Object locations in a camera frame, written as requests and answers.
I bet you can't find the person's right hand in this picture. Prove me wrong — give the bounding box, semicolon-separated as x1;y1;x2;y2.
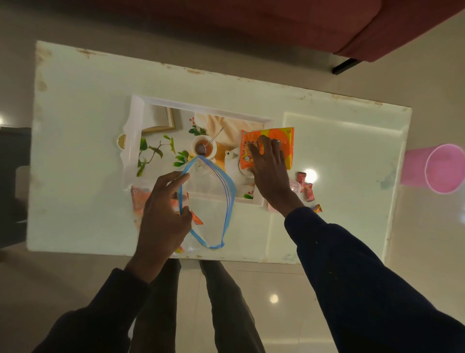
248;135;305;218

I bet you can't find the person's left hand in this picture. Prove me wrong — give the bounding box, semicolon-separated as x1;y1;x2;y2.
124;171;193;284

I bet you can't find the clear blue-sealed zip bag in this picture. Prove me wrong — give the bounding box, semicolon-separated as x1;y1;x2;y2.
130;155;237;259

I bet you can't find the white printed tray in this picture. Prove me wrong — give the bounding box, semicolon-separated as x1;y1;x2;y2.
122;94;274;207

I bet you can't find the person's right forearm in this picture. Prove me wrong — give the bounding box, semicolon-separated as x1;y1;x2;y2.
284;207;465;353

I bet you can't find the person's left forearm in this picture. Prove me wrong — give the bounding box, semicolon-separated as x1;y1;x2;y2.
32;268;152;353

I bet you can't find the person's left leg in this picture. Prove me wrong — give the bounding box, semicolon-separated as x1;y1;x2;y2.
129;258;182;353

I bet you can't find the person's leg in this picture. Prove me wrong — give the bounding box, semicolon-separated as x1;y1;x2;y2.
129;258;182;353
200;260;266;353

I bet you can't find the person's right leg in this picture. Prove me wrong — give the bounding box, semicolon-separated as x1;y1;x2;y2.
200;260;266;353

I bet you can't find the pink lidded plastic container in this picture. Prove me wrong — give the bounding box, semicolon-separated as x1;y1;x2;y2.
267;180;302;214

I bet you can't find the pink plastic bin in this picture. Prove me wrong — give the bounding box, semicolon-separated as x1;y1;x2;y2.
400;144;465;194

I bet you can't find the dark grey plastic stool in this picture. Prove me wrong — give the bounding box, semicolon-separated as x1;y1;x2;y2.
0;127;32;250

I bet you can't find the red fabric sofa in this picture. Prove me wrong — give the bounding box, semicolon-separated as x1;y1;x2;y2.
72;0;465;76

